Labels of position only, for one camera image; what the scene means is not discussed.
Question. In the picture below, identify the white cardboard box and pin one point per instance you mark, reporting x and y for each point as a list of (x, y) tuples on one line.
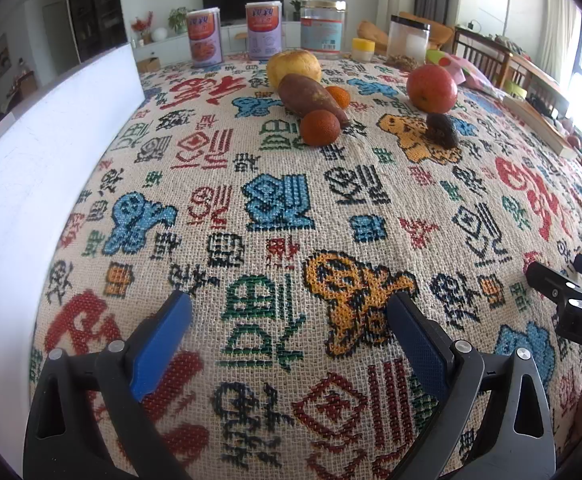
[(49, 146)]

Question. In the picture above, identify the small orange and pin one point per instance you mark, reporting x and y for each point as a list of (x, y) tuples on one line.
[(340, 95), (319, 128)]

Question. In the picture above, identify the black display cabinet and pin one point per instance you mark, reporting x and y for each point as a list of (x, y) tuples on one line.
[(97, 26)]

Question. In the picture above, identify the potted plant left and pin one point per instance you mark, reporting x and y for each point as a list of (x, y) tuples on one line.
[(178, 20)]

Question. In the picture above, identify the purple label can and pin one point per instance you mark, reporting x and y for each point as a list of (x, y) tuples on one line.
[(264, 22)]

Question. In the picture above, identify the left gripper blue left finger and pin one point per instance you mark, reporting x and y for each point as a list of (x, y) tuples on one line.
[(155, 341)]

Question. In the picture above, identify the patterned woven tablecloth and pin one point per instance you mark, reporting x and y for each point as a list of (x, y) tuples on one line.
[(289, 254)]

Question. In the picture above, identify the cardboard box on floor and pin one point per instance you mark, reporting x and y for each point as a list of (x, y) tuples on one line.
[(148, 65)]

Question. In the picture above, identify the glass jar blue label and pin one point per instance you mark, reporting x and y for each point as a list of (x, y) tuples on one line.
[(322, 24)]

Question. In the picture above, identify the yellow pear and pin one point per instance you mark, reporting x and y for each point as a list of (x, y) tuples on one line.
[(299, 62)]

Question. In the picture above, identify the red label can left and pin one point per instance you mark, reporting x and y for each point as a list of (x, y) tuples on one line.
[(204, 33)]

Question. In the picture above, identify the orange book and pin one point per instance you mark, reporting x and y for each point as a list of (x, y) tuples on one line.
[(540, 126)]

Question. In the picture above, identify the clear jar black lid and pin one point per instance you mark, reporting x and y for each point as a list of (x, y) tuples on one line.
[(408, 38)]

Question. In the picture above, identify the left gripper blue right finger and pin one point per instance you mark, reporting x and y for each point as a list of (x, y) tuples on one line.
[(424, 344)]

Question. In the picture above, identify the short sweet potato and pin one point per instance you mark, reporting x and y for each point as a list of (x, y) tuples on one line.
[(302, 95)]

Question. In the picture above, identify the red flower vase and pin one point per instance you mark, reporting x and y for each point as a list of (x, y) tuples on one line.
[(142, 28)]

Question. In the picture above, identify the wooden bench chair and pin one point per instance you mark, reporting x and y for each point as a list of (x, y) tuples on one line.
[(504, 68)]

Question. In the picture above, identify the yellow small cup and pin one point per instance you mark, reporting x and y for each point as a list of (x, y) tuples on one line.
[(363, 50)]

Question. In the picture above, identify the orange lounge chair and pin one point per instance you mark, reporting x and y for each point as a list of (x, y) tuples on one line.
[(439, 35)]

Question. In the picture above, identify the red apple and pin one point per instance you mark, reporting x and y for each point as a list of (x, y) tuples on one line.
[(431, 89)]

